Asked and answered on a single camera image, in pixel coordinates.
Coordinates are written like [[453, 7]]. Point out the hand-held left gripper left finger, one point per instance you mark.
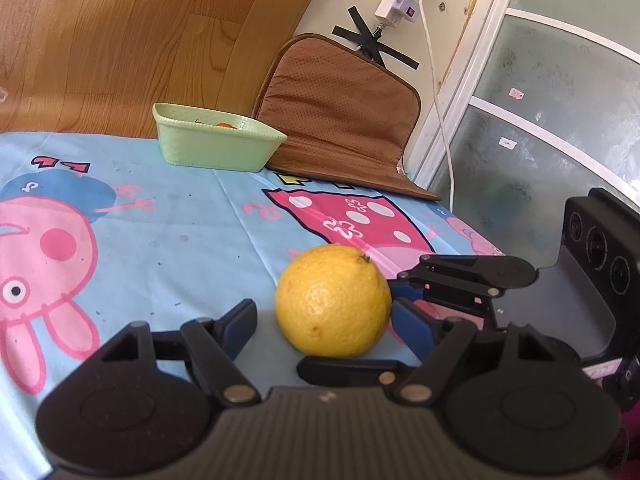
[[239, 327]]

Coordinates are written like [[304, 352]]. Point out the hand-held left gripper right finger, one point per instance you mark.
[[412, 330]]

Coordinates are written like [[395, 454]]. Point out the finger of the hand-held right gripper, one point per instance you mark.
[[480, 272], [345, 370]]

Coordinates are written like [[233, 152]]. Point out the large yellow orange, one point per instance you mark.
[[332, 301]]

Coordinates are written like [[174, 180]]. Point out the light green ceramic dish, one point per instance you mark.
[[210, 147]]

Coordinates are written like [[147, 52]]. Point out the printed cartoon blanket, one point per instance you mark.
[[165, 240]]

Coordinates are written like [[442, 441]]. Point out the white framed glass door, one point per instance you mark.
[[550, 110]]

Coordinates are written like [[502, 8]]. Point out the brown seat cushion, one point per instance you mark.
[[340, 120]]

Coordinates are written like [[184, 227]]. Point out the black tape strips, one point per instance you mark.
[[375, 40]]

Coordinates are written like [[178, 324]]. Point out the white plug adapter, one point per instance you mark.
[[397, 7]]

